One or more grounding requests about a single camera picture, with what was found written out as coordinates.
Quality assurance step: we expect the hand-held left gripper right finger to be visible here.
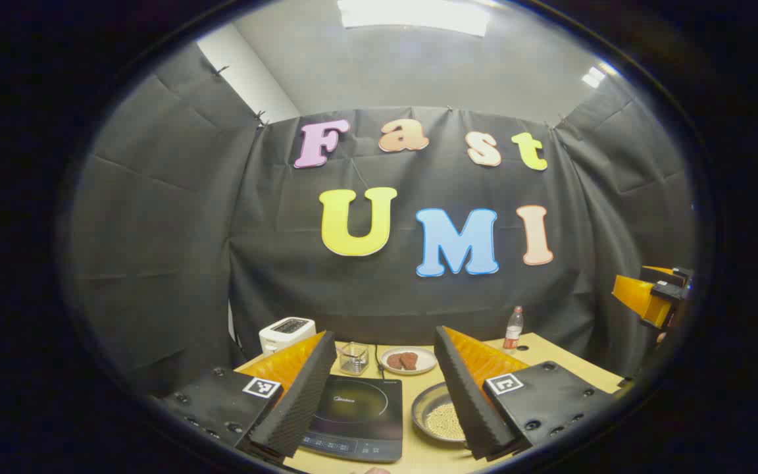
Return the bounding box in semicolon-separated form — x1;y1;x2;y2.
433;325;623;461

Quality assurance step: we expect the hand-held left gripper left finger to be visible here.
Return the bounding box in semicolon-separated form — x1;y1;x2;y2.
155;330;338;465

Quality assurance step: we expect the steel pot with black handle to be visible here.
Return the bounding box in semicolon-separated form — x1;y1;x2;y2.
411;382;468;443

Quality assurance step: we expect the black induction cooktop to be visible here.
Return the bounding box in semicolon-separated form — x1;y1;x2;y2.
298;374;403;463

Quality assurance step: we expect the pile of soybeans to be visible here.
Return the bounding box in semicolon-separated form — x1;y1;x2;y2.
425;402;466;440

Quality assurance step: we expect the white round plate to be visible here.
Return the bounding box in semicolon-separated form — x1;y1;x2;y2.
380;346;438;376

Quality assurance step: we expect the white toaster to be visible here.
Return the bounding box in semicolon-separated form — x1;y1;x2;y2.
259;317;317;356

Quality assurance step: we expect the clear plastic bottle red label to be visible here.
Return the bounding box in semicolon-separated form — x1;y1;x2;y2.
503;306;524;351

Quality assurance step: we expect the black backdrop cloth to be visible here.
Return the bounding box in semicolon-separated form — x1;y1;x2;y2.
66;39;695;396

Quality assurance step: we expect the large ceiling light panel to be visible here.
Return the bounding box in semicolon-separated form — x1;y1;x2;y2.
338;0;490;37

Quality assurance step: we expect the wire utensil holder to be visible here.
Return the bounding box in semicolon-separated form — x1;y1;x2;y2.
338;341;370;376

